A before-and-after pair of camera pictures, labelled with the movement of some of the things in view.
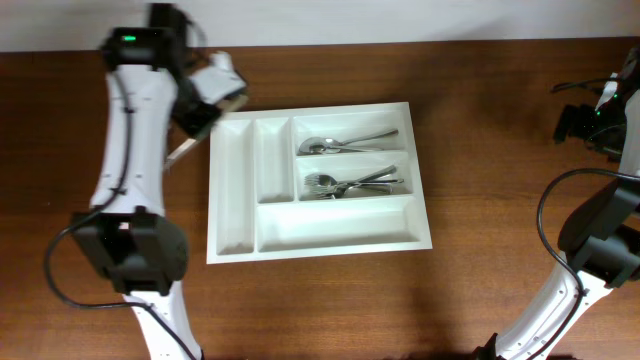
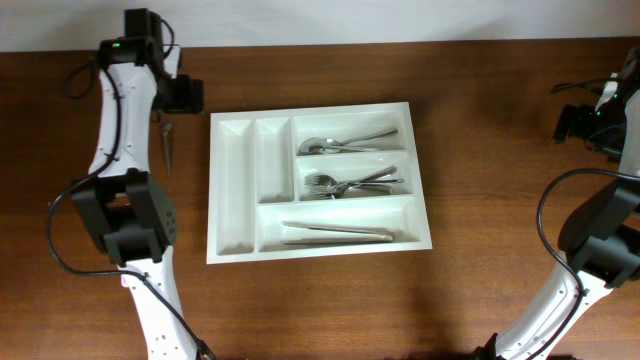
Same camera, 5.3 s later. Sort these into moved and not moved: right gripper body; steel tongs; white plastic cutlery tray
Moved: steel tongs
Not moved: white plastic cutlery tray; right gripper body
